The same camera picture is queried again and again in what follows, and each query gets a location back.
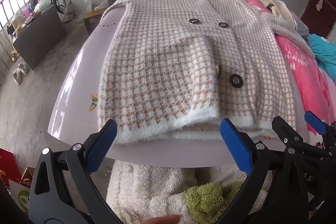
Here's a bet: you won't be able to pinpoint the grey folded cloth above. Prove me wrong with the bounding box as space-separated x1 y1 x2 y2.
296 16 311 36

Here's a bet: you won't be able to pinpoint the dark grey cabinet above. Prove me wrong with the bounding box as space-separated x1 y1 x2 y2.
13 5 67 70

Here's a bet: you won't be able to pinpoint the pink floral blanket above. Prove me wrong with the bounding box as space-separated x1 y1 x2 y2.
238 0 336 151

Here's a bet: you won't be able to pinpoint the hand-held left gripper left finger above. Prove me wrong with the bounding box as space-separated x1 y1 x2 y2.
28 119 124 224

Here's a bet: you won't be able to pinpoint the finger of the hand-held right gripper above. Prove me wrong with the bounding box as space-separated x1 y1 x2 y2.
272 116 310 151
304 111 336 146

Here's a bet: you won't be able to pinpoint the lavender printed bed sheet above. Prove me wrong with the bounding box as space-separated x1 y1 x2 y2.
48 0 310 168

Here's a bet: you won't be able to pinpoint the clear plastic bag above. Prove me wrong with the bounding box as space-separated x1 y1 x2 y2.
84 0 116 13

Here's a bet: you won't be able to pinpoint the green fluffy cloth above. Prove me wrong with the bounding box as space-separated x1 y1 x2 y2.
184 182 268 224

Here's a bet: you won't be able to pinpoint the white and green paper bag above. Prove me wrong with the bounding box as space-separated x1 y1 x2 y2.
8 179 32 215

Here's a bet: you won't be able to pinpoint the metal window railing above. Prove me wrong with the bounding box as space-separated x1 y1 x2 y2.
0 0 36 75

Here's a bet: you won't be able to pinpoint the teal cloth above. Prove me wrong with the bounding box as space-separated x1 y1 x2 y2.
308 34 336 80

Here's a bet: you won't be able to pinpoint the beige clothes pile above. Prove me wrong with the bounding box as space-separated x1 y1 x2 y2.
253 0 300 28

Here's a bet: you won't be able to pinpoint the red box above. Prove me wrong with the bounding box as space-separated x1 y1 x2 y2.
0 148 25 188

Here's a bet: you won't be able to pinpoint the brown door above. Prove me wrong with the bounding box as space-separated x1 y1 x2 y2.
301 0 336 38

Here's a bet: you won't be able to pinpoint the person's left hand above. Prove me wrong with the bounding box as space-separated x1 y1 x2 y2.
147 215 182 224

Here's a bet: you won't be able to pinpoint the beige houndstooth fuzzy coat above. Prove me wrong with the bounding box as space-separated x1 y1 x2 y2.
98 0 315 145

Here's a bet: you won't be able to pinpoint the white fluffy robe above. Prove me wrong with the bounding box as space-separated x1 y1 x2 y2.
106 160 271 224

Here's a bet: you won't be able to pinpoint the low wooden stool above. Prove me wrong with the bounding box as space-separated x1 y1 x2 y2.
83 7 107 33

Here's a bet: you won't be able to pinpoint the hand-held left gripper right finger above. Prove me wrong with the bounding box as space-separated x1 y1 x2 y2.
218 118 308 224

